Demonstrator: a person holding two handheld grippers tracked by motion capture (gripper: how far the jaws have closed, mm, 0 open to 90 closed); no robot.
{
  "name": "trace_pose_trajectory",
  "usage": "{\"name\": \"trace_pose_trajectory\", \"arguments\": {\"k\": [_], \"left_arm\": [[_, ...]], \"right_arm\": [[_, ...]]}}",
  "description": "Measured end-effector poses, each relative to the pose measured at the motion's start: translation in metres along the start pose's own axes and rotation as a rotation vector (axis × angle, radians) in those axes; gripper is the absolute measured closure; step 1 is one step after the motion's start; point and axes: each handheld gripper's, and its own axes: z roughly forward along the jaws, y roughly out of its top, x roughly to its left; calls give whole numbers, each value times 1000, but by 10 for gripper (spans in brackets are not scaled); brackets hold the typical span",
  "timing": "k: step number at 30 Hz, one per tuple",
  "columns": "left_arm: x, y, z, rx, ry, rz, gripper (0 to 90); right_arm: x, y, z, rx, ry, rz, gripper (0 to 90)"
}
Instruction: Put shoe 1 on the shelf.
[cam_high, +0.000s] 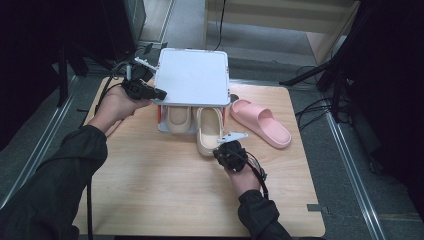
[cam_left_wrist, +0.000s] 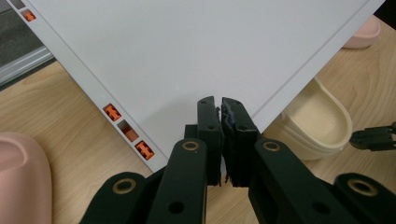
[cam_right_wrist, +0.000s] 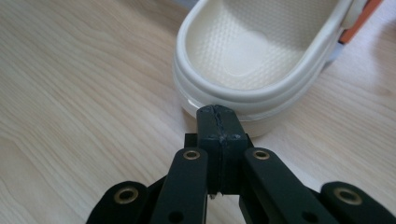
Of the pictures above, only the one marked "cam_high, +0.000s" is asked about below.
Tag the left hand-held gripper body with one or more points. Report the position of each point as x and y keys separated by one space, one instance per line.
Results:
x=136 y=85

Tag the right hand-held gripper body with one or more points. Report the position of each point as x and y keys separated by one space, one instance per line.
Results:
x=233 y=155

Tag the cream clog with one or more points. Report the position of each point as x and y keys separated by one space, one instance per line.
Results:
x=209 y=128
x=179 y=118

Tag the white storage box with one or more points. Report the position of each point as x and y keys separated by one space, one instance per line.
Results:
x=191 y=76

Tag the person's left hand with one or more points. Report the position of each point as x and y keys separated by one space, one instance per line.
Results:
x=115 y=106

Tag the grey floor plug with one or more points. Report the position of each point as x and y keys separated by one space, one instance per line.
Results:
x=150 y=48

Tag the grey round table grommet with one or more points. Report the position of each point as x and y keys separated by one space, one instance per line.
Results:
x=234 y=98

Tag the dark cabinet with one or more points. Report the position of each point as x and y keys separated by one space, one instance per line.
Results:
x=126 y=26

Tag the black metal stand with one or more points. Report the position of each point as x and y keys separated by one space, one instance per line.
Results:
x=62 y=73
x=335 y=83

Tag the grey tape marker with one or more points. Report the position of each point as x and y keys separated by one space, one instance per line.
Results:
x=316 y=208

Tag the light wooden cabinet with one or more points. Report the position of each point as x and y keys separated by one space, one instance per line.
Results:
x=283 y=16

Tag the metal floor rail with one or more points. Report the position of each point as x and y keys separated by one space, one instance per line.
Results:
x=353 y=173
x=40 y=146

